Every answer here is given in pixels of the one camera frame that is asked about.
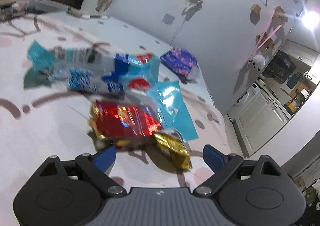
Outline red foil snack wrapper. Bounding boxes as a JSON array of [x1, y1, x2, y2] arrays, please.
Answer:
[[88, 100, 163, 148]]

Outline gold foil wrapper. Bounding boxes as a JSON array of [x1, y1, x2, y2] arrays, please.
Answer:
[[153, 132, 193, 170]]

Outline blue snack wrapper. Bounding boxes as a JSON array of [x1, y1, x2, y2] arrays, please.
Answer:
[[27, 41, 198, 141]]

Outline white kitchen cabinets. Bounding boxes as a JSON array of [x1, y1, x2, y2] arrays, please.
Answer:
[[227, 82, 291, 157]]

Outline purple tissue pack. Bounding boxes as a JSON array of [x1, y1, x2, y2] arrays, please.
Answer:
[[160, 47, 200, 80]]

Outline white sheep plush toy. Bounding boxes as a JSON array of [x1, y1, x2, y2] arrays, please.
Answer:
[[251, 54, 266, 71]]

